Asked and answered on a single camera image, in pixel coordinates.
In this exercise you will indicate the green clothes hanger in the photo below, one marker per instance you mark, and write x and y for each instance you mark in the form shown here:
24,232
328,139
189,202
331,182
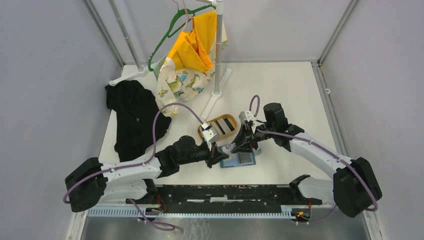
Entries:
170,32

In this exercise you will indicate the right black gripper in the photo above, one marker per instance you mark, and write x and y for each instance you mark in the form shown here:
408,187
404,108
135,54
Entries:
249,139

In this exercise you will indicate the yellow dinosaur print jacket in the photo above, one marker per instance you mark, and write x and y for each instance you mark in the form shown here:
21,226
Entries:
190,64

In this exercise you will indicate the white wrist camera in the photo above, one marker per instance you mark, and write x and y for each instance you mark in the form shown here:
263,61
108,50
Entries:
208,133
249,119

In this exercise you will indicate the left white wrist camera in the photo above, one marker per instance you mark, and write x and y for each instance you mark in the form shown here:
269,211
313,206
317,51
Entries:
208,133

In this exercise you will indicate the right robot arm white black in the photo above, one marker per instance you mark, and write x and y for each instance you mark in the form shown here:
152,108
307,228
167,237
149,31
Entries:
352,187

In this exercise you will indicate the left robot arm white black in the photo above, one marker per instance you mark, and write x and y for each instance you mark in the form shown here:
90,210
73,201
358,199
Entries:
94,182

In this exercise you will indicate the oval wooden card tray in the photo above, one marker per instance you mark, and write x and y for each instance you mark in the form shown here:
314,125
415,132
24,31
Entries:
232,120

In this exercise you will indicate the dark credit card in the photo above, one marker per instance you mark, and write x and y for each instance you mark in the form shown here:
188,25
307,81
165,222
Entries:
246,158

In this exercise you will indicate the white metal clothes rack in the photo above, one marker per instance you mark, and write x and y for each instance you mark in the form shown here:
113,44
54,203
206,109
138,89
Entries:
218,82

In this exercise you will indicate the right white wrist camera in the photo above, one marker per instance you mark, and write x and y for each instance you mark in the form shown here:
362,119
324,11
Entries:
249,119

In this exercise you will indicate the black garment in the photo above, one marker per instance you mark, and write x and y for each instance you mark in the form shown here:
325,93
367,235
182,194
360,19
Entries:
135,108

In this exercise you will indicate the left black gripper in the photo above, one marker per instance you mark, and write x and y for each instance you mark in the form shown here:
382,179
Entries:
214,155

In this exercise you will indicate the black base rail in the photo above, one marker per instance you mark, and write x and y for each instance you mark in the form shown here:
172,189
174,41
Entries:
225,199

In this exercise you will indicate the blue card holder wallet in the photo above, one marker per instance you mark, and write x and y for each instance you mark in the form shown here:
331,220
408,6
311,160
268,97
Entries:
233,162

